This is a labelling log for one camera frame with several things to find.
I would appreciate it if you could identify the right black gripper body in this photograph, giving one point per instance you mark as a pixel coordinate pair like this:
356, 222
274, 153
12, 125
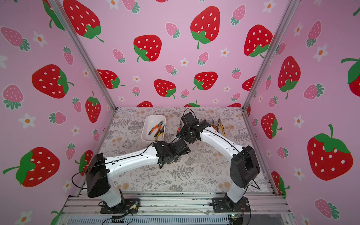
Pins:
183, 131

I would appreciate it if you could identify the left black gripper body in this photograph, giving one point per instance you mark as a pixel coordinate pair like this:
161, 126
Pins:
173, 160

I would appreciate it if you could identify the orange black Greener pliers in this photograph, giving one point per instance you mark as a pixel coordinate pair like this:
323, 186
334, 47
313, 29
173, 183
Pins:
213, 124

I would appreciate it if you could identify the yellow black combination pliers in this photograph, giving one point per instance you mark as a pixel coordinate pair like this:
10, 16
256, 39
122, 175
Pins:
220, 128

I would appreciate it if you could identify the white plastic storage box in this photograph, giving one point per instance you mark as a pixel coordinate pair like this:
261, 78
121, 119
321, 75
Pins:
149, 123

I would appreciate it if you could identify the orange black long-nose pliers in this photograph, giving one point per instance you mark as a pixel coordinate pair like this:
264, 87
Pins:
180, 127

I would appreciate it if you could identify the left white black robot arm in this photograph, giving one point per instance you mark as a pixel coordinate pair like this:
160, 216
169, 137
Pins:
102, 169

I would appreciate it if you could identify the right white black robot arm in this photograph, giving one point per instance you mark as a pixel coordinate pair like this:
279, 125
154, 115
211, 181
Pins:
244, 165

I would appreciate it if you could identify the yellow grey needle-nose pliers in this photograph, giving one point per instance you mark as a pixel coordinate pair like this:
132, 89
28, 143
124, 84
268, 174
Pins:
159, 133

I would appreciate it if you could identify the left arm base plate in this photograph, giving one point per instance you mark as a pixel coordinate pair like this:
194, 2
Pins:
126, 206

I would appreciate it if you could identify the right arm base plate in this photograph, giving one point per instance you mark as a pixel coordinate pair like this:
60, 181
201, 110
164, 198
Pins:
226, 205

